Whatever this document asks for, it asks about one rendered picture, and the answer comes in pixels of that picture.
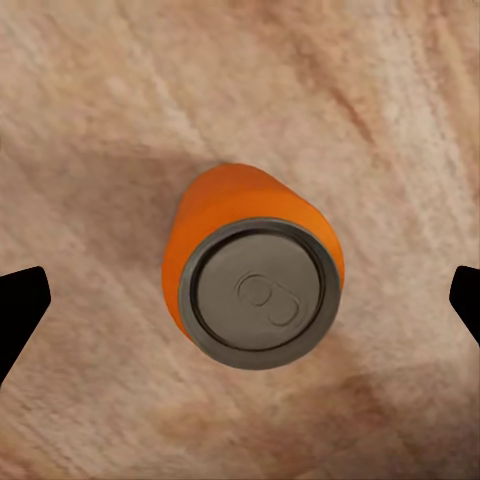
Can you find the can of soda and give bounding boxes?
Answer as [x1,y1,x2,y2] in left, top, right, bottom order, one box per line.
[162,164,346,372]

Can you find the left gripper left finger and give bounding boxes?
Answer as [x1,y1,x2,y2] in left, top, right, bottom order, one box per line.
[0,266,51,384]

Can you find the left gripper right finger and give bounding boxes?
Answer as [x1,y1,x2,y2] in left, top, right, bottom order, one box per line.
[449,265,480,345]

